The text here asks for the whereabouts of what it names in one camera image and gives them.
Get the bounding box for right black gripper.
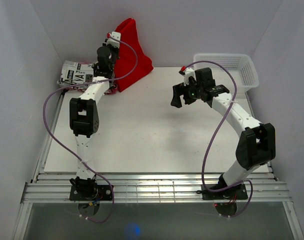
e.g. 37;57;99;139
170;78;203;109

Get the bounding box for red trousers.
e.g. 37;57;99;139
114;18;154;92

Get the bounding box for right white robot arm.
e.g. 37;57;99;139
170;66;276;199

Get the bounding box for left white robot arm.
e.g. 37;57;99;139
69;42;120;201

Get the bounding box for newspaper print folded trousers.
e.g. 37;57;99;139
57;60;95;87

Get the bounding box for white plastic basket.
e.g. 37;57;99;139
193;53;259;94

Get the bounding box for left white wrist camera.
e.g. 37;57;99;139
105;31;121;49

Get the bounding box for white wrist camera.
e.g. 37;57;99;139
105;31;121;49
179;66;195;86

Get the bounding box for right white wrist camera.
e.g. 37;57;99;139
179;66;195;86

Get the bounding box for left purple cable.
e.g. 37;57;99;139
42;36;115;224

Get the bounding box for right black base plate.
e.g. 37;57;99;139
201;184;248;201

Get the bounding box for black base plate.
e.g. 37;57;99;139
201;184;248;201
69;184;113;201

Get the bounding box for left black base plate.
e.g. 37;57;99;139
69;184;113;201

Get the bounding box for aluminium frame rail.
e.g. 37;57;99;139
22;92;291;204

